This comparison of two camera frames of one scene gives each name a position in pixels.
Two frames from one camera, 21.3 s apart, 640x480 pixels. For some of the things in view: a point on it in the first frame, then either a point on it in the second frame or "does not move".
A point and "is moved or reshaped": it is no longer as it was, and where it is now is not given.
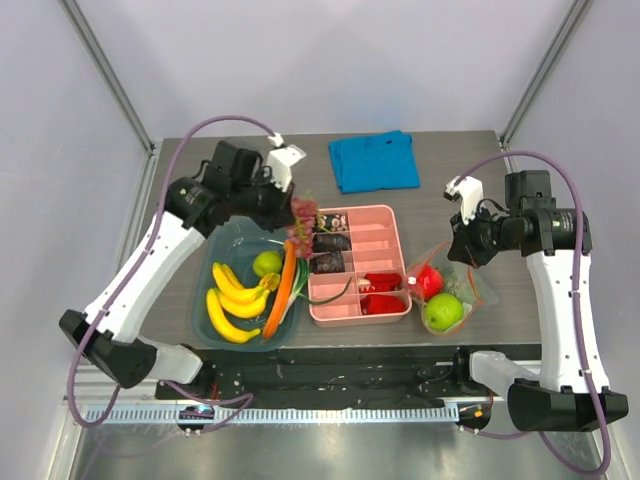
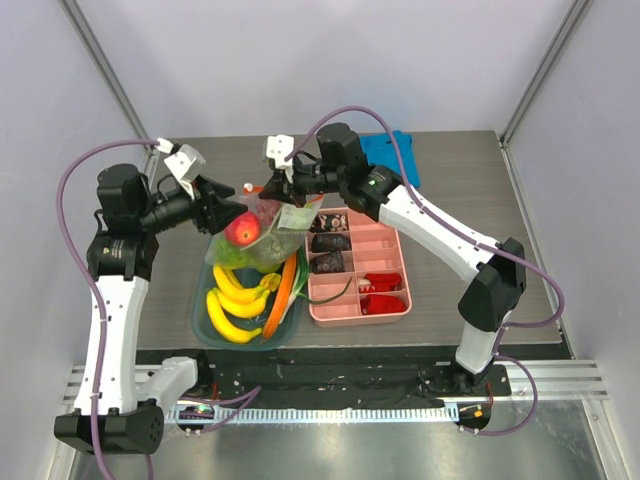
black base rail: x=333 y=375 does not move
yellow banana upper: x=230 y=285 does not move
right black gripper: x=463 y=245 -> x=292 y=181
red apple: x=429 y=281 -> x=244 y=230
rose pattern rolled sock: x=332 y=222 does not move
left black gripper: x=281 y=215 -> x=212 y=195
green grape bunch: x=451 y=282 -> x=235 y=256
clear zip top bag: x=447 y=293 -> x=265 y=235
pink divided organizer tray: x=361 y=243 does not move
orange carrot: x=275 y=312 does not move
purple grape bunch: x=300 y=233 is moved or reshaped
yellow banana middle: x=248 y=308 does not move
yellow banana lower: x=226 y=328 does not move
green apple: x=444 y=312 -> x=312 y=204
